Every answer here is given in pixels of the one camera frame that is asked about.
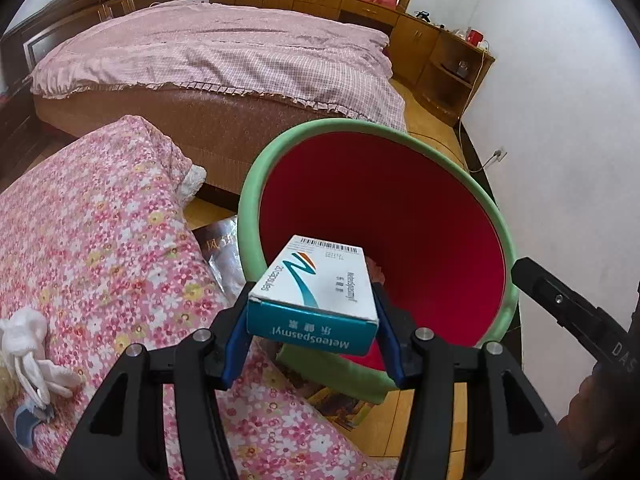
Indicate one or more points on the dark wooden headboard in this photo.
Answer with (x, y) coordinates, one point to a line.
(100, 0)

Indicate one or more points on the red bucket with green rim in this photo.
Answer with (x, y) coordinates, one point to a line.
(400, 210)

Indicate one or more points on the long wooden cabinet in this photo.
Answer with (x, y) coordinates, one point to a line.
(415, 40)

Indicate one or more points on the pink checked quilt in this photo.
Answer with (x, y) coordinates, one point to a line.
(200, 50)

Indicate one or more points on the teal and white medicine box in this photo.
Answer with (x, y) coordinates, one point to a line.
(310, 300)

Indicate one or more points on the glass jar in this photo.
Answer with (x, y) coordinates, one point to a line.
(462, 67)

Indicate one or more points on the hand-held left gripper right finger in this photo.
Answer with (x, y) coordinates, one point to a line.
(392, 365)

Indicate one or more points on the small black gadget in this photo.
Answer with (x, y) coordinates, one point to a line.
(423, 14)

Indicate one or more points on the pink floral bed sheet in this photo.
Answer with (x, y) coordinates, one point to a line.
(100, 260)

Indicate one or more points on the white fleece padding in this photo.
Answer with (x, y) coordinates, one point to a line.
(192, 181)

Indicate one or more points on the person's right hand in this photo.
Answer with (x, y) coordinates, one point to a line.
(600, 420)

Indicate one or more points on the brown bed base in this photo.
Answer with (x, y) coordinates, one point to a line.
(150, 115)

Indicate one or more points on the blue-grey curved object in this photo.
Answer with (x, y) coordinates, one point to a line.
(27, 425)

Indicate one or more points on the dark wooden nightstand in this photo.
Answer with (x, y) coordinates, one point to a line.
(15, 130)

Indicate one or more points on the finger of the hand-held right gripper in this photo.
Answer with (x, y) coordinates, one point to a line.
(555, 305)

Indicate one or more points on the red cup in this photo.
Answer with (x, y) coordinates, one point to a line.
(475, 37)

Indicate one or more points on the wall socket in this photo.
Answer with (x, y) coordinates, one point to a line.
(500, 155)

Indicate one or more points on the white cloth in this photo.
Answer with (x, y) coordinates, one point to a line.
(30, 340)

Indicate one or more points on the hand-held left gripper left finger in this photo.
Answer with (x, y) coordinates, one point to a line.
(235, 355)

